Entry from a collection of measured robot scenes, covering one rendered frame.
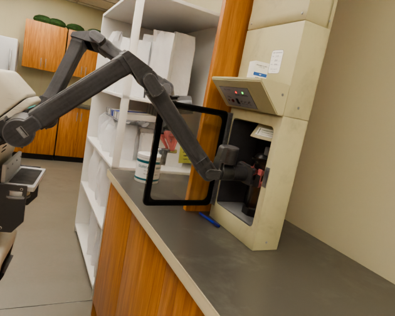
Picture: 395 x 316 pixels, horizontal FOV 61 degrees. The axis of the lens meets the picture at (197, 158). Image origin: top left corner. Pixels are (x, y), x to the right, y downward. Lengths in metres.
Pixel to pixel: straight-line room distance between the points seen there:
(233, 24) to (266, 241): 0.84
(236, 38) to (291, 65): 0.37
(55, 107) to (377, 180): 1.12
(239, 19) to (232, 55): 0.14
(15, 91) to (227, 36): 0.80
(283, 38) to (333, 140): 0.53
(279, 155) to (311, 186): 0.48
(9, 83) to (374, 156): 1.27
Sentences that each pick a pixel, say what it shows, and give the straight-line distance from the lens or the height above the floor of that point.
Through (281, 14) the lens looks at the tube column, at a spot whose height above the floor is 1.74.
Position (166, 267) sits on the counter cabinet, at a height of 0.85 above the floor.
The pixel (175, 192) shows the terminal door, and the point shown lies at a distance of 1.31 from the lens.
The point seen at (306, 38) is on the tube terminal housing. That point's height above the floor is 1.66.
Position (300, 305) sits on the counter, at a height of 0.94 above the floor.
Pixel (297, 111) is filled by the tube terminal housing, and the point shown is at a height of 1.43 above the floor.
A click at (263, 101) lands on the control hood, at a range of 1.11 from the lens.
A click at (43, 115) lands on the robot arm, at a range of 1.01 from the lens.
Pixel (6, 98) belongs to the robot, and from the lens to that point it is 1.17.
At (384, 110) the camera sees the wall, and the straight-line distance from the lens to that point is 1.42.
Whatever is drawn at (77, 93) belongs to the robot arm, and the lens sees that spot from 1.00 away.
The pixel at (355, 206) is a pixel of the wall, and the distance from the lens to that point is 1.45.
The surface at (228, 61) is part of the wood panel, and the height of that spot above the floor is 1.59.
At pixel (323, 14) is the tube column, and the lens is 1.22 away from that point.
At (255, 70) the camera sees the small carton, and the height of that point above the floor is 1.54.
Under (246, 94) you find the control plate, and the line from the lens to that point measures 1.17.
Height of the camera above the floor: 1.40
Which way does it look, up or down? 9 degrees down
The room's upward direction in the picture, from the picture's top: 11 degrees clockwise
